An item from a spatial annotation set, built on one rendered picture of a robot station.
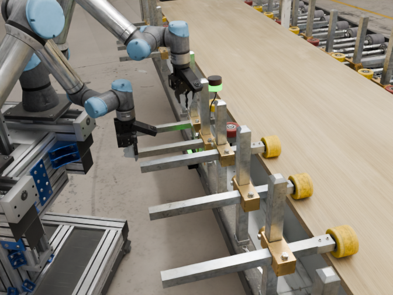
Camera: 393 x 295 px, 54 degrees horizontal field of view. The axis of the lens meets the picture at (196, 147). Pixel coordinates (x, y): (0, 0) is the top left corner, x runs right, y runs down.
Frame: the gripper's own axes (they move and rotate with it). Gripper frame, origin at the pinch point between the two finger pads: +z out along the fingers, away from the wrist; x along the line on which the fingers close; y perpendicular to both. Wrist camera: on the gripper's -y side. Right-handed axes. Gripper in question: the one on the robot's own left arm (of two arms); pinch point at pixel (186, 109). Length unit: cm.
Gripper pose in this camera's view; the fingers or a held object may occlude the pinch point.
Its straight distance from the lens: 161.2
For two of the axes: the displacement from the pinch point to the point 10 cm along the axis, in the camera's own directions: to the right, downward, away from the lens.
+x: -8.3, 3.4, -4.4
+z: 0.4, 8.3, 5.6
